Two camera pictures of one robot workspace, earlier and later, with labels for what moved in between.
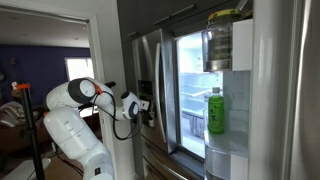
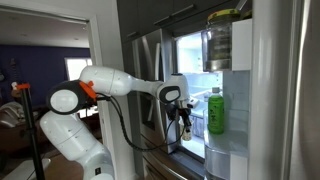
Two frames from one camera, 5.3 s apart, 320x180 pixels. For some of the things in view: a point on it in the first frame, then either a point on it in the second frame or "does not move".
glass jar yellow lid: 217,40 does not move
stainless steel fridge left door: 155,76 does not move
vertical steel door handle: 157,89 does not move
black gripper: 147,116 → 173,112
